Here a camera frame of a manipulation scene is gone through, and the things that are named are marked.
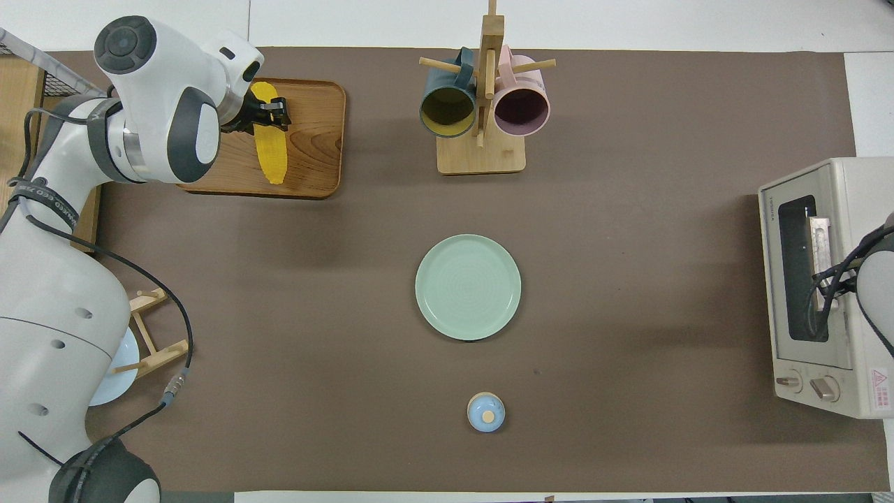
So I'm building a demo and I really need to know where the light blue plate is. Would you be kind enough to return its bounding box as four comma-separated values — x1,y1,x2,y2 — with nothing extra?
89,328,139,407

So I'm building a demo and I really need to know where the pale green plate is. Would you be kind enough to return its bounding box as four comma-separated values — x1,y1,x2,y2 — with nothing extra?
415,234,522,342

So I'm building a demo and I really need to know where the pink mug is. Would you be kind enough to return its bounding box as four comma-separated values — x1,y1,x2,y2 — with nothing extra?
493,45,552,138

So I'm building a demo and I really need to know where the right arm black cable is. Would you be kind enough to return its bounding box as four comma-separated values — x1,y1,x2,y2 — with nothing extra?
807,224,894,343

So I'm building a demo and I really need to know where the wooden mug tree stand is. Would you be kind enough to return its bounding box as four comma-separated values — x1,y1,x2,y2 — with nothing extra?
419,0,557,175

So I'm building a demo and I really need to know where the brown table mat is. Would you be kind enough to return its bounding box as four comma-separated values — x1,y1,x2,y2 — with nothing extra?
70,48,891,493

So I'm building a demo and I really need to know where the dark teal mug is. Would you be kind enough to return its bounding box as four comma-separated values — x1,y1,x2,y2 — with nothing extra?
419,48,478,139

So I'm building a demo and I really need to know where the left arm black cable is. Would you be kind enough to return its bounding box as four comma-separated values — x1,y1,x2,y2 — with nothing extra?
0,108,193,490

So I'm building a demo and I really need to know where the wooden two-level shelf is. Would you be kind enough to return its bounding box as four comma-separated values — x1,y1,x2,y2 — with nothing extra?
0,54,105,252

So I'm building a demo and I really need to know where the yellow banana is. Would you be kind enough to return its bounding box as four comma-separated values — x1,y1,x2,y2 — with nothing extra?
250,82,291,185

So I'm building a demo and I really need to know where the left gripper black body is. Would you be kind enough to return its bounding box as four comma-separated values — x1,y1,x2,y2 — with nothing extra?
223,94,266,135

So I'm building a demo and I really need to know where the white toaster oven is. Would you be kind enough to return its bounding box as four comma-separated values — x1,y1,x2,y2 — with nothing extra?
759,156,894,420

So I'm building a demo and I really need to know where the wooden plate rack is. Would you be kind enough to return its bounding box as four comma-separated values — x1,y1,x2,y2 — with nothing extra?
129,287,193,381

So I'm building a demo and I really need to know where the wooden serving tray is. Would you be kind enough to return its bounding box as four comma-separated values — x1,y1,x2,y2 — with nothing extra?
175,75,347,200

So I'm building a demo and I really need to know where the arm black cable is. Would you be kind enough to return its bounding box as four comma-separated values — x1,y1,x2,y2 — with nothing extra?
807,224,894,343
0,108,193,490

